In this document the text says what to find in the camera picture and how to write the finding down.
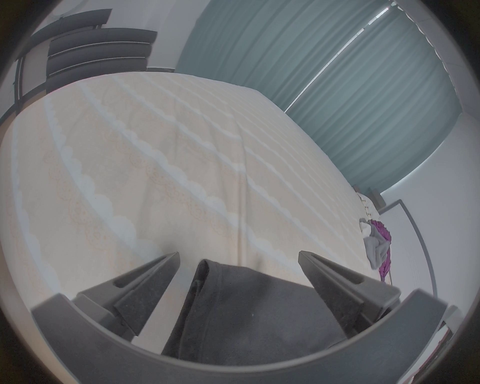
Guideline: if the black chest of drawers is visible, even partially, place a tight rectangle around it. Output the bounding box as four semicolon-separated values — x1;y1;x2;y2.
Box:
45;28;158;92

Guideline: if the bed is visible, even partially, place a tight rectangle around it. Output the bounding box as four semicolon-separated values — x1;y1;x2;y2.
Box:
0;71;437;353

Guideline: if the blue-green curtain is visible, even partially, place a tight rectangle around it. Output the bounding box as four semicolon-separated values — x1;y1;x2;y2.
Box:
175;0;391;113
285;4;462;194

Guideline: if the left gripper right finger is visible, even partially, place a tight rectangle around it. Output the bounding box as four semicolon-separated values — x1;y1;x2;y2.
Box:
298;250;403;336

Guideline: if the grey knit garment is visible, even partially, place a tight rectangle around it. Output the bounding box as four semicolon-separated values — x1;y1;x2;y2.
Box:
360;225;391;270

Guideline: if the purple satin garment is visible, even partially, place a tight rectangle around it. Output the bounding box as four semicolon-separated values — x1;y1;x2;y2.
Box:
369;220;393;282

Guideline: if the white printed pillow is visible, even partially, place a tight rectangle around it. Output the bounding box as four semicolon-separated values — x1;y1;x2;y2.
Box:
356;193;380;226

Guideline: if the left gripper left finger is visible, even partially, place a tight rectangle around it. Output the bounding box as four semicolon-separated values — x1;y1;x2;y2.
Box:
75;252;181;341

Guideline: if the grey bedside table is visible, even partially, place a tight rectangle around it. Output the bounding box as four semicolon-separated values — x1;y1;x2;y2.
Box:
367;187;387;211

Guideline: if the black T-shirt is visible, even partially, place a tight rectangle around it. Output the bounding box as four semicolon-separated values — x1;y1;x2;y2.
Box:
161;259;347;366

